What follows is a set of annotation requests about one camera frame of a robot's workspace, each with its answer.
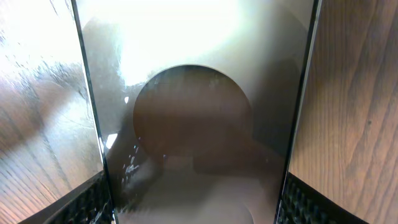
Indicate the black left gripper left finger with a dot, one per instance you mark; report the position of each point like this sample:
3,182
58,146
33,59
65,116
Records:
89,203

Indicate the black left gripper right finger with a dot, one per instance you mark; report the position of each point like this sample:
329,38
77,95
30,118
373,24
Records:
301,204

